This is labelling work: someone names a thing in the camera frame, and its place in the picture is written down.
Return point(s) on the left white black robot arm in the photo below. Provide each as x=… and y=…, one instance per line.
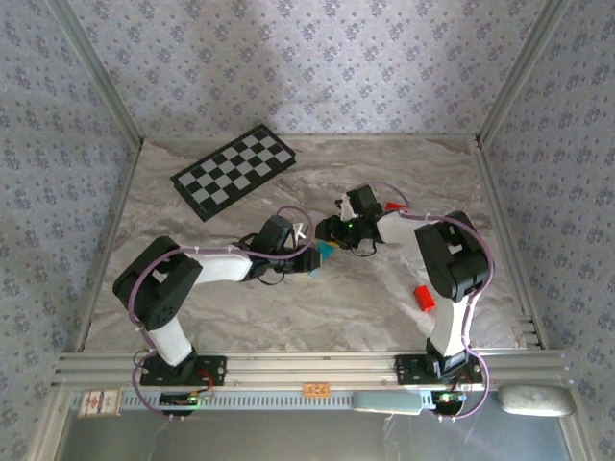
x=168, y=341

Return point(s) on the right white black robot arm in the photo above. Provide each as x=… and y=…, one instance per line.
x=451, y=331

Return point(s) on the aluminium frame post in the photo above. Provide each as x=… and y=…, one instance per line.
x=98, y=72
x=521, y=72

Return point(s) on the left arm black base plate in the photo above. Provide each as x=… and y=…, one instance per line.
x=211, y=372

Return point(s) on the cyan cloth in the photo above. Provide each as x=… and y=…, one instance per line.
x=327, y=252

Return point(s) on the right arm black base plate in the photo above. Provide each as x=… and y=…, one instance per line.
x=408, y=370

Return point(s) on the red white sticker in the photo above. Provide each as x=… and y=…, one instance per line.
x=98, y=402

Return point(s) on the small red oblong block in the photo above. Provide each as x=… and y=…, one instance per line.
x=425, y=298

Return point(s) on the red stepped block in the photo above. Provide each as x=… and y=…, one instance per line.
x=394, y=206

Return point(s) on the black grey chessboard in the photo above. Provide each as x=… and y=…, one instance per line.
x=230, y=168

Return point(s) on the grey speckled pad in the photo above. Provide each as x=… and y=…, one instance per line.
x=535, y=401

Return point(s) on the aluminium table edge rail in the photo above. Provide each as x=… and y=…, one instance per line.
x=307, y=137
x=504, y=240
x=109, y=240

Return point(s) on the orange label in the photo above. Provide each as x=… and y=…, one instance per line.
x=317, y=389

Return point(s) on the aluminium frame leg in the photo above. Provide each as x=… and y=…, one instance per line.
x=576, y=442
x=54, y=432

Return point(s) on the aluminium mounting rail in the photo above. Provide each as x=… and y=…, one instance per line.
x=307, y=370

